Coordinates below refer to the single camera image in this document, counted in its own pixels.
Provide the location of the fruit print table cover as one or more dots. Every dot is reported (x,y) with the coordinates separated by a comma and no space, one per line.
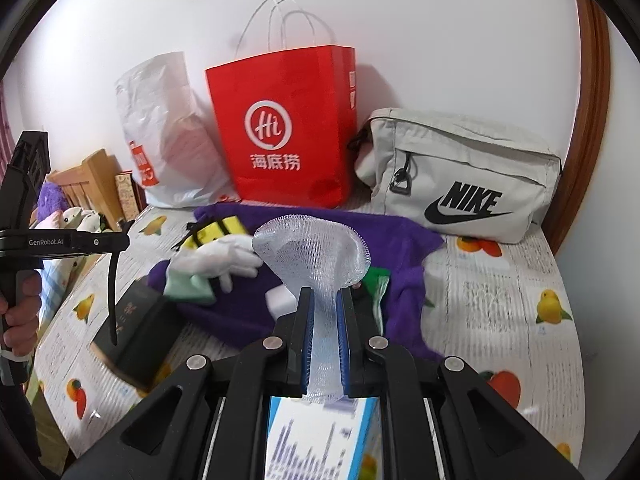
(500,300)

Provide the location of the dark green tin box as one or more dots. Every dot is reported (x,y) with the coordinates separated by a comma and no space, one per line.
(145,330)

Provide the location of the purple curtain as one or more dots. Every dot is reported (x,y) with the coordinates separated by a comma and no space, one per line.
(4,125)

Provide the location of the person's left hand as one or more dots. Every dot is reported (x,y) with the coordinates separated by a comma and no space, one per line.
(25,325)

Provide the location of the purple plush toy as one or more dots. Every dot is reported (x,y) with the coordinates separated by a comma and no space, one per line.
(52,200)

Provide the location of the white glove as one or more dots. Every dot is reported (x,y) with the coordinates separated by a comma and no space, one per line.
(220,260)

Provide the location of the white plush toy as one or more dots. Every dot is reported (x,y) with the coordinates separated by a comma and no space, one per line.
(75,217)

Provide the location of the brown wooden door frame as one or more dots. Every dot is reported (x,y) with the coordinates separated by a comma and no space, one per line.
(590,110)

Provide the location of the grey waist bag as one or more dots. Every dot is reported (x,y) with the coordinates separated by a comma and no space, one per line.
(450,160)

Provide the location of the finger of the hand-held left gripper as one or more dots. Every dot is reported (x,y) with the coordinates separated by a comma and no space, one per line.
(100,246)

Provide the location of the wooden headboard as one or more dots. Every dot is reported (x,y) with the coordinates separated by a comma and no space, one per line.
(95,170)

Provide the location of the purple towel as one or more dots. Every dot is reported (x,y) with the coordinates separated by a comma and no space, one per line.
(400,260)

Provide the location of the blue tissue box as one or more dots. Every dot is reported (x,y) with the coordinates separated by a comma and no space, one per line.
(320,440)

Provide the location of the patterned brown box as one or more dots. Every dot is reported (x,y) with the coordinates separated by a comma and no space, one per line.
(125,195)

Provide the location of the red paper bag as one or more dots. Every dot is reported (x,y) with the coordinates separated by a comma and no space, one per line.
(300,100)

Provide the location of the white plastic bag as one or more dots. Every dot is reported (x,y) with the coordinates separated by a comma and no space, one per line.
(165,110)

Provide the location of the pale printed bedding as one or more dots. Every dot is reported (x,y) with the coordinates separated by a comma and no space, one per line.
(55,280)

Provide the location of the white sponge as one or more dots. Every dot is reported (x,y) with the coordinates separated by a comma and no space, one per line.
(280,302)

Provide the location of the green packet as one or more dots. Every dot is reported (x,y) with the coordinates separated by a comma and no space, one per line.
(377,285)

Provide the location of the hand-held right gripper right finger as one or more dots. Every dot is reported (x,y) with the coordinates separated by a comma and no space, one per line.
(342,345)

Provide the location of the white foam net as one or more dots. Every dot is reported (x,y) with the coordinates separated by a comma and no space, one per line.
(310,250)

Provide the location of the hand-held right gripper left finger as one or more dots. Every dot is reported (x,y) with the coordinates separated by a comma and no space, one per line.
(308,340)

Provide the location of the green cloth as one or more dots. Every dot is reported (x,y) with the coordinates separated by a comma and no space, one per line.
(187,287)

